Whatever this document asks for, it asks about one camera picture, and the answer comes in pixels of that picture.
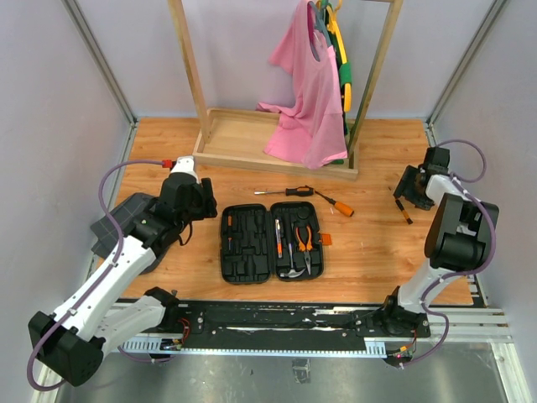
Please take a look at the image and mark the silver orange utility knife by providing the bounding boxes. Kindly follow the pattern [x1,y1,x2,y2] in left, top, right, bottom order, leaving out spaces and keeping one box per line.
[274,218,283,259]

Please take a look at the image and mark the orange grid handle tool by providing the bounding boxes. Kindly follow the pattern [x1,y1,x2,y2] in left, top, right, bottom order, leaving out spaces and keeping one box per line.
[315,191,354,217]

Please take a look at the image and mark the claw hammer black grip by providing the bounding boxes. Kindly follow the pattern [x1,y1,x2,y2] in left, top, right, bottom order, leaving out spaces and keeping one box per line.
[279,242,307,279]

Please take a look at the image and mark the green yellow hangers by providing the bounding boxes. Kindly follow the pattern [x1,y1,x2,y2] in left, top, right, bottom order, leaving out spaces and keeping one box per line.
[315,1,352,137]

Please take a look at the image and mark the black orange screwdriver handle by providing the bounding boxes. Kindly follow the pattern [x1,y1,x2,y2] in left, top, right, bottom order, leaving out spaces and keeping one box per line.
[253,186,315,197]

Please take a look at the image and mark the small orange black screwdriver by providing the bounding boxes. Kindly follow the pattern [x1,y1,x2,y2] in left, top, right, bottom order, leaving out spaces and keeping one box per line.
[395,198,413,225]

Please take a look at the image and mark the grey cable duct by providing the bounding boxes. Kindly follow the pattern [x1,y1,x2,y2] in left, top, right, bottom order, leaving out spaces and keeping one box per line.
[119,338,387,358]

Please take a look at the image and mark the wooden clothes rack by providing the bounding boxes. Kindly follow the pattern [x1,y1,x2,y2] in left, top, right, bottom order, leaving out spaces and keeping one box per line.
[168,1,403,181]

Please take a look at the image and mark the left aluminium frame post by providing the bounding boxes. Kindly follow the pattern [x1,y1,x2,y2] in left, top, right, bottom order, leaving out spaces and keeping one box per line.
[60,0,138,127]

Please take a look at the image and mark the pink t-shirt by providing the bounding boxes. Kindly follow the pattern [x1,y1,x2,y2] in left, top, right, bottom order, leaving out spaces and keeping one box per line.
[257,1,347,170]

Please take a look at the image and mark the right aluminium frame post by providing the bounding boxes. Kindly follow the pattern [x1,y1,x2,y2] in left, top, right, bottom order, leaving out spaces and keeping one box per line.
[425,0,510,130]

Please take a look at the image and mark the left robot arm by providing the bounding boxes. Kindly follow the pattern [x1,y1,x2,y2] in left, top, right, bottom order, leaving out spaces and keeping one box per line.
[26,155,217,392]

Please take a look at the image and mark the aluminium frame post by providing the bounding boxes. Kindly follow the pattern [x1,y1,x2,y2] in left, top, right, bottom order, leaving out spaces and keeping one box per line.
[60,0,138,127]
[425,0,510,130]

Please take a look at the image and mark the dark grey folded cloth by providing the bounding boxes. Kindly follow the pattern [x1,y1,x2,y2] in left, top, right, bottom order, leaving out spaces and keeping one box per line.
[91,192,181,275]

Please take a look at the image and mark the black plastic tool case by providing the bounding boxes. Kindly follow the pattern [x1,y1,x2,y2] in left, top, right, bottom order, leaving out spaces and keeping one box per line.
[220,201,331,285]

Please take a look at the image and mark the orange black pliers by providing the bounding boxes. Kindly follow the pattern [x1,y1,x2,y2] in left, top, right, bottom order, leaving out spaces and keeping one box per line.
[295,225,313,275]

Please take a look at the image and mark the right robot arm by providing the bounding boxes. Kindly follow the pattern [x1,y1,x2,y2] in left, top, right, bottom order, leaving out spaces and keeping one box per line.
[380,146,499,336]

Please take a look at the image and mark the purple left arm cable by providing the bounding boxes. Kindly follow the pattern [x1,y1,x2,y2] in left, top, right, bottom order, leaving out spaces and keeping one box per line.
[26,158,175,394]

